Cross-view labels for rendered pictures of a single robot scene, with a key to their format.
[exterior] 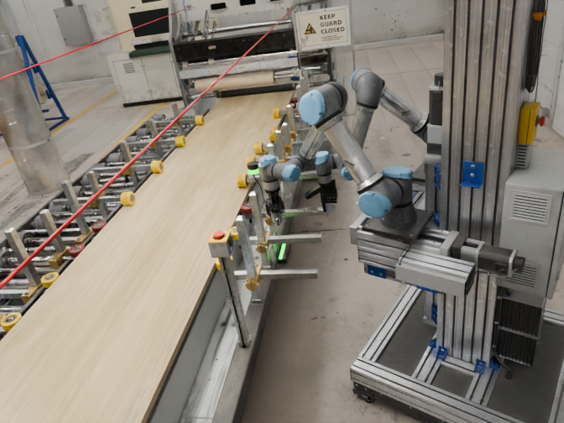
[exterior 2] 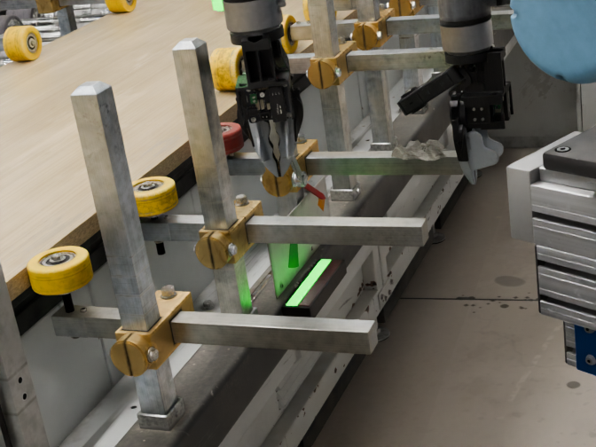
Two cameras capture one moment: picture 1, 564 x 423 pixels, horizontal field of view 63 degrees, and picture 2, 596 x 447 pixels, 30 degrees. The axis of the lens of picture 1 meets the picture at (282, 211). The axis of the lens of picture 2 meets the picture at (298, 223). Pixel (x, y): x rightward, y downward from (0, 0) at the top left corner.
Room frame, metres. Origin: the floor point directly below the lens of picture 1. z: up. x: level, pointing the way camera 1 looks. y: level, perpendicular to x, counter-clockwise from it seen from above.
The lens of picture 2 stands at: (0.50, -0.26, 1.44)
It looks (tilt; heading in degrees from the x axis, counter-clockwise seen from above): 22 degrees down; 11
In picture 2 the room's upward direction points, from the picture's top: 9 degrees counter-clockwise
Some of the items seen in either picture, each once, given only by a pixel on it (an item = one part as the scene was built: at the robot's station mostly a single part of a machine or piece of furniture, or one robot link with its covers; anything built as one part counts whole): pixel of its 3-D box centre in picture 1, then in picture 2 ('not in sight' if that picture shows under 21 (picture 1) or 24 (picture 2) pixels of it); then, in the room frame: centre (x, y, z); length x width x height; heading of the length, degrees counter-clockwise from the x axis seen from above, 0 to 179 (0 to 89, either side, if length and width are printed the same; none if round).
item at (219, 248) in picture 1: (221, 244); not in sight; (1.42, 0.24, 1.18); 0.07 x 0.07 x 0.08; 77
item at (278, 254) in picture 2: (277, 235); (301, 234); (2.12, 0.04, 0.75); 0.26 x 0.01 x 0.10; 167
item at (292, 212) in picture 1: (284, 213); (332, 164); (2.18, -0.01, 0.84); 0.43 x 0.03 x 0.04; 77
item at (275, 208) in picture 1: (274, 200); (262, 74); (1.91, 0.03, 1.07); 0.09 x 0.08 x 0.12; 7
